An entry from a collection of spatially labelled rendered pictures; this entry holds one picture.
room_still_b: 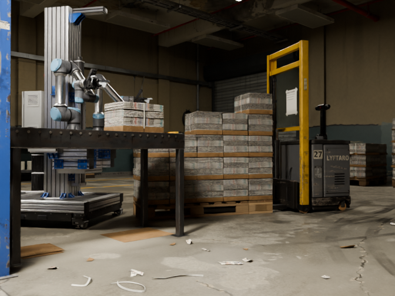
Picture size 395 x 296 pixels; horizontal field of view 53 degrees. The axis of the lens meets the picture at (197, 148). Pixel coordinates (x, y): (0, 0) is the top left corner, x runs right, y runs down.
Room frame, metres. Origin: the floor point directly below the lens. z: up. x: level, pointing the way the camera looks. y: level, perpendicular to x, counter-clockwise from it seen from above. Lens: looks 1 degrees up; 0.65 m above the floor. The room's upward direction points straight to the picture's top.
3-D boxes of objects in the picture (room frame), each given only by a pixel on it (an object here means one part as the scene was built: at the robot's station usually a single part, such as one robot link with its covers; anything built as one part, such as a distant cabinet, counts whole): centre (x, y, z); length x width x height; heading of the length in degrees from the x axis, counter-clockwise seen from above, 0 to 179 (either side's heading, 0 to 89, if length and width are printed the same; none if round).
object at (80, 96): (3.33, 0.97, 1.12); 0.11 x 0.08 x 0.11; 142
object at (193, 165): (4.21, 0.07, 0.42); 1.17 x 0.39 x 0.83; 110
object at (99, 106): (4.20, 1.04, 1.19); 0.15 x 0.12 x 0.55; 14
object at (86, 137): (2.72, 0.62, 0.74); 1.34 x 0.05 x 0.12; 131
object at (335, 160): (4.73, -1.37, 0.40); 0.69 x 0.55 x 0.80; 20
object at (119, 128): (3.10, 0.59, 0.83); 0.29 x 0.16 x 0.04; 42
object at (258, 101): (4.46, -0.62, 0.65); 0.39 x 0.30 x 1.29; 20
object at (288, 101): (4.61, -1.04, 1.27); 0.57 x 0.01 x 0.65; 20
